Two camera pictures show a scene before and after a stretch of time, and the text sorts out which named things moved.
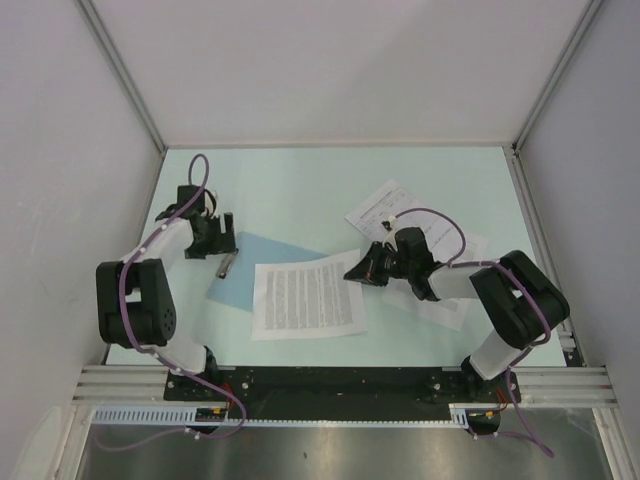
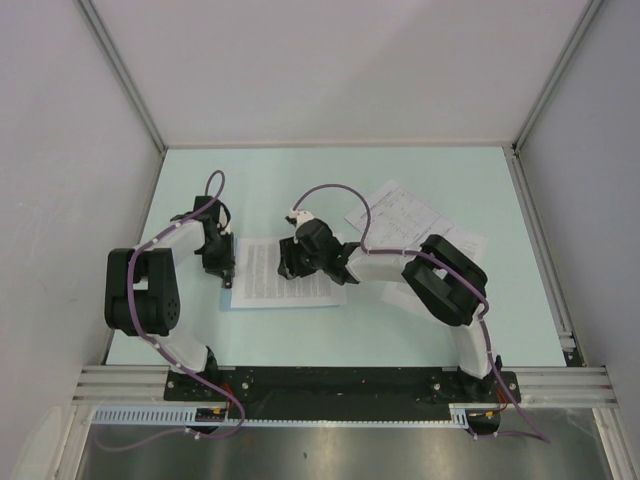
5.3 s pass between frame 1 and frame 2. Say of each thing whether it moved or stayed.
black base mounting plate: stayed
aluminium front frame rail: stayed
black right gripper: moved
